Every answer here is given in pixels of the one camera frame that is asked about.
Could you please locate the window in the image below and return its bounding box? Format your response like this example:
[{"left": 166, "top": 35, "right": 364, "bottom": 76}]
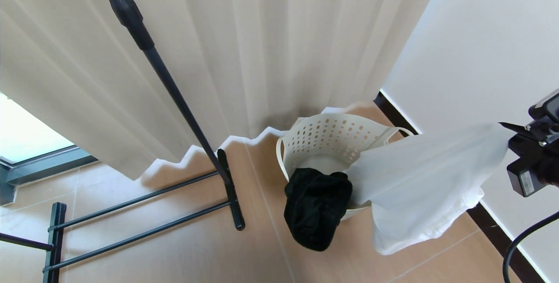
[{"left": 0, "top": 93, "right": 99, "bottom": 207}]

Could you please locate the white laundry basket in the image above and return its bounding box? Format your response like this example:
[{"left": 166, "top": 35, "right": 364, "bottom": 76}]
[{"left": 275, "top": 114, "right": 414, "bottom": 221}]

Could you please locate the white garment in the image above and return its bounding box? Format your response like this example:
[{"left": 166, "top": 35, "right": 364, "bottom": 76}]
[{"left": 345, "top": 122, "right": 511, "bottom": 256}]

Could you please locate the black clothes rack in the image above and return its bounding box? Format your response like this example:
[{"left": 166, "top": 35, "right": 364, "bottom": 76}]
[{"left": 0, "top": 0, "right": 246, "bottom": 283}]

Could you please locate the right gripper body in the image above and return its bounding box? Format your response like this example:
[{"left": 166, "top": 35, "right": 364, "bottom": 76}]
[{"left": 507, "top": 130, "right": 559, "bottom": 198}]

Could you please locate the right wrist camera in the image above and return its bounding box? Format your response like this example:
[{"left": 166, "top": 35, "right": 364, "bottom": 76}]
[{"left": 528, "top": 90, "right": 559, "bottom": 131}]

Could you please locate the black garment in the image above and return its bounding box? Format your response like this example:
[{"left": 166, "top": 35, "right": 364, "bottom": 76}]
[{"left": 283, "top": 167, "right": 353, "bottom": 252}]

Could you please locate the beige curtain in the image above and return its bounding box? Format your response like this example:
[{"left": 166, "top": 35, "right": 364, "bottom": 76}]
[{"left": 0, "top": 0, "right": 447, "bottom": 181}]

